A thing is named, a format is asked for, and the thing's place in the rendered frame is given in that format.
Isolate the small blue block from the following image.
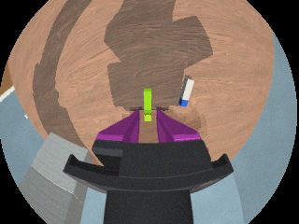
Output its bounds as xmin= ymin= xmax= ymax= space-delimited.
xmin=178 ymin=98 xmax=189 ymax=107

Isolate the lime green rod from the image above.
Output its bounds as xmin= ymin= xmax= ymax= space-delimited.
xmin=144 ymin=89 xmax=151 ymax=121

